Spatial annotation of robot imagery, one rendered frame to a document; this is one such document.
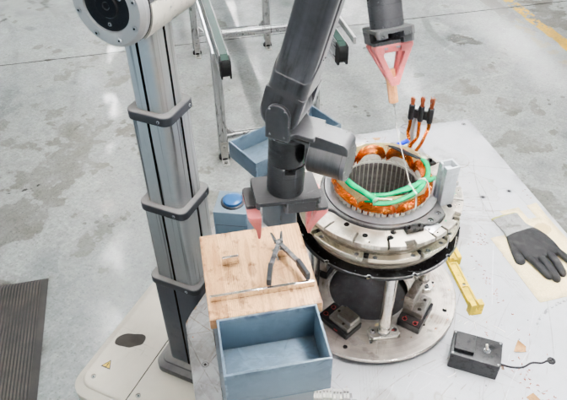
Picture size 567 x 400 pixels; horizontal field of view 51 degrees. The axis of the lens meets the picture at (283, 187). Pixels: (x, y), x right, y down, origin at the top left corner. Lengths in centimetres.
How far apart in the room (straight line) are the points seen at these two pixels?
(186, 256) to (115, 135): 195
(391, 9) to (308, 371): 59
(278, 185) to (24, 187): 239
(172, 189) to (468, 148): 94
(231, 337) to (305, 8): 56
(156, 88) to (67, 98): 260
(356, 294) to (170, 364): 72
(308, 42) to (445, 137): 122
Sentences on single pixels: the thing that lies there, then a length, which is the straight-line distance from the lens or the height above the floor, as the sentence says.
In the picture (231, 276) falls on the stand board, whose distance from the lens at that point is 106.
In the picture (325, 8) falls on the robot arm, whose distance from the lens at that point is 72.
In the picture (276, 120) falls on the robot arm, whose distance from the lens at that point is 81.
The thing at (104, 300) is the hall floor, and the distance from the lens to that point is 251.
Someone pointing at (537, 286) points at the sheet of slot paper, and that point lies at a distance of 152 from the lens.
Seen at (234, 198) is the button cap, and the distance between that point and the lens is 124.
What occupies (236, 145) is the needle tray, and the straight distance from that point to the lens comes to 138.
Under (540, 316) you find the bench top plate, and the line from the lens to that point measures 146.
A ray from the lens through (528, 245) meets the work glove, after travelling 158.
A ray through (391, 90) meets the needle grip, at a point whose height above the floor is 132.
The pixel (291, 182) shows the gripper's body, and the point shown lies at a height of 129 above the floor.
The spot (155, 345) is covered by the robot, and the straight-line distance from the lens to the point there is 200.
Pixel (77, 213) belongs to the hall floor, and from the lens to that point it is 293.
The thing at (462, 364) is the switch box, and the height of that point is 80.
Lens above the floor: 185
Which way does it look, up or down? 40 degrees down
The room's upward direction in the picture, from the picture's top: 1 degrees counter-clockwise
